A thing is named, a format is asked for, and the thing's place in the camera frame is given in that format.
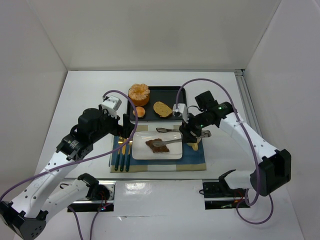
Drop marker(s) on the gold knife green handle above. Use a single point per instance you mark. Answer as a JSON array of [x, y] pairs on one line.
[[123, 156]]

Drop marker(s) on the tan bread slice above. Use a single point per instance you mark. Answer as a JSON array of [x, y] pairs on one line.
[[161, 109]]

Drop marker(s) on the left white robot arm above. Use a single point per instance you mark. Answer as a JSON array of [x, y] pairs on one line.
[[28, 213]]

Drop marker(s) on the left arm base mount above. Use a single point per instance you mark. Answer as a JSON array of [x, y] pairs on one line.
[[99, 196]]

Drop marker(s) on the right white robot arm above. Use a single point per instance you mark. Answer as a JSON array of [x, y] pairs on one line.
[[272, 166]]

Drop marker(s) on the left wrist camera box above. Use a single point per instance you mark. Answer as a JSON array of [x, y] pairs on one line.
[[111, 103]]

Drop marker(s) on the yellow mug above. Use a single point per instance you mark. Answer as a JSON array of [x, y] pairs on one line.
[[194, 145]]

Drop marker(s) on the white rectangular plate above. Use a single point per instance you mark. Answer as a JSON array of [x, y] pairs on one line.
[[141, 151]]

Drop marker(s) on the black rectangular tray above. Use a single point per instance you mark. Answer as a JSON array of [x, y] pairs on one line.
[[164, 94]]

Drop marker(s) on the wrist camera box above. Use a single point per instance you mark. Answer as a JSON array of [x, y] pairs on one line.
[[181, 110], [111, 103]]

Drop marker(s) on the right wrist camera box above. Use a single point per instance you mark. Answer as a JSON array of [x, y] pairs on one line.
[[181, 110]]

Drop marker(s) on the metal serving tongs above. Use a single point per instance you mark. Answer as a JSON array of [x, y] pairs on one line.
[[158, 143]]

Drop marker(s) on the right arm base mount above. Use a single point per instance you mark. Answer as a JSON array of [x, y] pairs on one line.
[[218, 195]]

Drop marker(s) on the gold spoon green handle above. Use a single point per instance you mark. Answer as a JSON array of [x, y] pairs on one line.
[[128, 158]]

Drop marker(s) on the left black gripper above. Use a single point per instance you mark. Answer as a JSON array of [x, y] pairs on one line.
[[126, 124]]

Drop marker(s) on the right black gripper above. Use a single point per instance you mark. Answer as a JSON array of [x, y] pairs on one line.
[[186, 135]]

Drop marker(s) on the small round bun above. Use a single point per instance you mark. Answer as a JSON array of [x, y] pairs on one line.
[[140, 112]]

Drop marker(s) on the brown chocolate croissant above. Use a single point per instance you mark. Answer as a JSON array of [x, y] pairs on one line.
[[157, 149]]

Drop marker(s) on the peeled orange mandarin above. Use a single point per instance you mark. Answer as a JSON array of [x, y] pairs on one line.
[[139, 94]]

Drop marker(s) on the aluminium frame rail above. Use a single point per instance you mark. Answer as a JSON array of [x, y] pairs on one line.
[[249, 111]]

